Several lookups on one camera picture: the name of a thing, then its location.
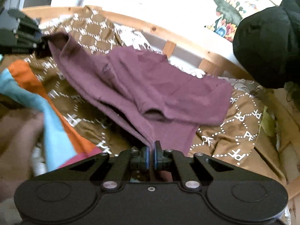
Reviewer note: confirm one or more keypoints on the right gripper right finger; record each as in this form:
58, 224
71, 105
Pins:
175, 167

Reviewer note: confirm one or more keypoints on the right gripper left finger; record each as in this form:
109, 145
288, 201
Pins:
131, 165

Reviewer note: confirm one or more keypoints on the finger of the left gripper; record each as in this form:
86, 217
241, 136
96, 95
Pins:
29, 30
42, 50

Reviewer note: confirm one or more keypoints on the maroon shirt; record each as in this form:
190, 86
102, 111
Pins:
142, 92

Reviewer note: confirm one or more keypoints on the brown PF patterned blanket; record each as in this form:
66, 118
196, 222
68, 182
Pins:
239, 140

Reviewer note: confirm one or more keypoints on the orange blue striped cloth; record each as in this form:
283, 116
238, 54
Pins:
62, 144

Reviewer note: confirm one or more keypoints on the white floral bedsheet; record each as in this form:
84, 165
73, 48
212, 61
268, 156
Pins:
132, 37

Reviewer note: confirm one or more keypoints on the lime green cloth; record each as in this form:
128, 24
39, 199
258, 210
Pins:
267, 123

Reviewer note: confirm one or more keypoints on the black garment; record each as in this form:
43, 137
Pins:
266, 44

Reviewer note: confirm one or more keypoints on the wooden bed frame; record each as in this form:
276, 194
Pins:
286, 124

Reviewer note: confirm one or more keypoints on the colourful wall poster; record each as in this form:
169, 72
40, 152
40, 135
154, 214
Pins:
227, 15

